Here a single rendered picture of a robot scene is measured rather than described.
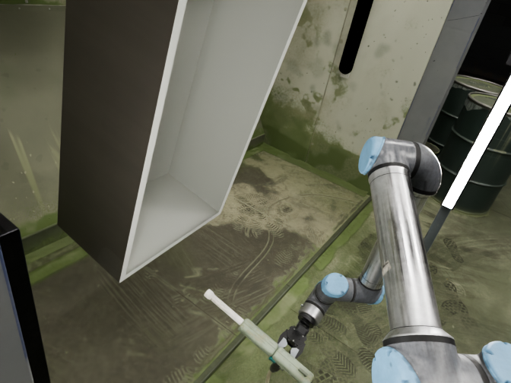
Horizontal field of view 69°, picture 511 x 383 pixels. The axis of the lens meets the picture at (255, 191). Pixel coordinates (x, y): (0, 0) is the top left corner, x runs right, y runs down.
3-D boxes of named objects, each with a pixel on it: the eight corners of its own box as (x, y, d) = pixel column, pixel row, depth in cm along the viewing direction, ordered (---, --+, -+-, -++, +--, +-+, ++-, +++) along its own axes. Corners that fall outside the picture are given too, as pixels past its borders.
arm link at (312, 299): (323, 275, 152) (315, 283, 160) (307, 299, 146) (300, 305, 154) (343, 289, 150) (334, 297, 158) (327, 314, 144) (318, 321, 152)
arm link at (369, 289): (445, 140, 115) (371, 289, 152) (408, 134, 114) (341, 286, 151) (464, 159, 106) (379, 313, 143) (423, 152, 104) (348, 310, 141)
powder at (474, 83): (517, 93, 355) (518, 92, 354) (504, 100, 318) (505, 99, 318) (461, 75, 383) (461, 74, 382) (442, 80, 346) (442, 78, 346)
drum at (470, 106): (422, 174, 370) (464, 86, 324) (484, 193, 358) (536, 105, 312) (423, 201, 322) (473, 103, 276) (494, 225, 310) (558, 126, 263)
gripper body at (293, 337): (295, 354, 144) (312, 328, 150) (300, 349, 137) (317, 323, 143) (279, 340, 146) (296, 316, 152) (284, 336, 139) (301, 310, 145)
